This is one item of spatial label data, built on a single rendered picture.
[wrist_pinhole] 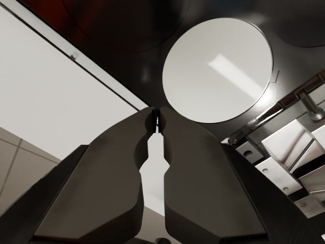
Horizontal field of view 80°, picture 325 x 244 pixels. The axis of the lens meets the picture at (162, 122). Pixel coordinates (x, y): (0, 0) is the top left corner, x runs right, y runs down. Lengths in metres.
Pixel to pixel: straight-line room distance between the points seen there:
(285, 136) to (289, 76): 0.09
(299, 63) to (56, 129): 0.33
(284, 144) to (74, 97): 0.29
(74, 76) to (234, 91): 0.21
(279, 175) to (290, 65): 0.14
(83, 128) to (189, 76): 0.21
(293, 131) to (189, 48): 0.17
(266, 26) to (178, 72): 0.08
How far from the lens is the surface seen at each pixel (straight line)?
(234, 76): 0.20
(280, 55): 0.21
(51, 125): 0.36
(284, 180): 0.30
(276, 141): 0.29
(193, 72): 0.19
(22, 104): 0.36
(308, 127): 0.27
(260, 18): 0.19
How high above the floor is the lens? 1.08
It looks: 57 degrees down
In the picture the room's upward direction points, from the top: 180 degrees counter-clockwise
